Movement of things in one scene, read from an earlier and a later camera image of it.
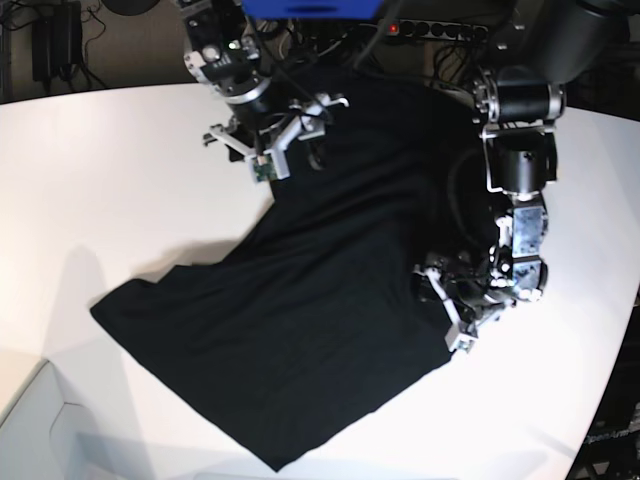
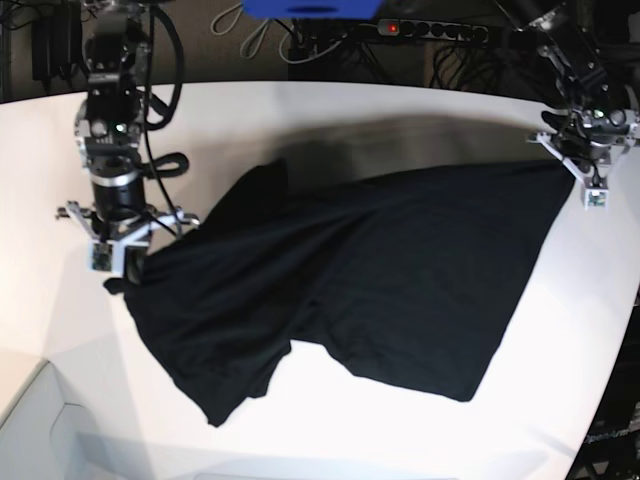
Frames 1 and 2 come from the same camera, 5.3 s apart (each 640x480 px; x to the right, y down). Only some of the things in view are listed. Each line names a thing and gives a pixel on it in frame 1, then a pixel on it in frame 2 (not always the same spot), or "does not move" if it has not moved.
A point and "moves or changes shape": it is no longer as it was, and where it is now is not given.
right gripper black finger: [316, 155] to [135, 263]
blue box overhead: [312, 9] does not move
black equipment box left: [57, 41] does not move
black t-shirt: [318, 313] moves or changes shape
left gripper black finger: [423, 289] to [557, 122]
